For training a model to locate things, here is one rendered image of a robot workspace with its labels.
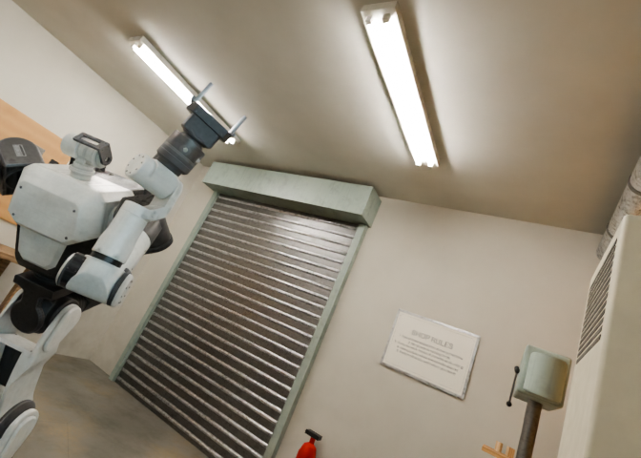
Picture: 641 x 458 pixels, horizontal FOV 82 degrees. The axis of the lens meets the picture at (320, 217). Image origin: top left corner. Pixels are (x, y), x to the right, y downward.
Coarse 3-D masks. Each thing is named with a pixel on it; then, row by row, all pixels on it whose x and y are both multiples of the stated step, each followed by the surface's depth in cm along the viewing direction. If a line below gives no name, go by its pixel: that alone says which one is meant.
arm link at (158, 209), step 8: (176, 192) 89; (128, 200) 82; (152, 200) 91; (160, 200) 89; (168, 200) 87; (120, 208) 82; (128, 208) 81; (136, 208) 82; (144, 208) 83; (152, 208) 87; (160, 208) 86; (168, 208) 87; (144, 216) 83; (152, 216) 84; (160, 216) 86
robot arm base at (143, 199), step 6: (126, 198) 104; (132, 198) 104; (138, 198) 104; (144, 198) 104; (150, 198) 103; (120, 204) 101; (144, 204) 101; (114, 216) 98; (162, 246) 107; (168, 246) 108; (150, 252) 106; (156, 252) 106
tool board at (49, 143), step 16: (0, 112) 318; (16, 112) 327; (0, 128) 320; (16, 128) 329; (32, 128) 339; (48, 144) 351; (48, 160) 354; (64, 160) 365; (0, 208) 330; (16, 224) 342
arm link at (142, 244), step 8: (144, 232) 96; (136, 240) 93; (144, 240) 95; (136, 248) 92; (144, 248) 95; (72, 256) 78; (136, 256) 92; (64, 264) 76; (128, 264) 88; (128, 272) 87; (56, 280) 76; (120, 280) 80; (128, 280) 81; (120, 288) 79; (128, 288) 85; (112, 296) 78; (120, 296) 79; (112, 304) 80
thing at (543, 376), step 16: (528, 352) 171; (544, 352) 169; (528, 368) 160; (544, 368) 155; (560, 368) 153; (512, 384) 194; (528, 384) 156; (544, 384) 152; (560, 384) 152; (528, 400) 176; (544, 400) 160; (560, 400) 151; (528, 416) 172; (528, 432) 169; (496, 448) 192; (512, 448) 190; (528, 448) 167
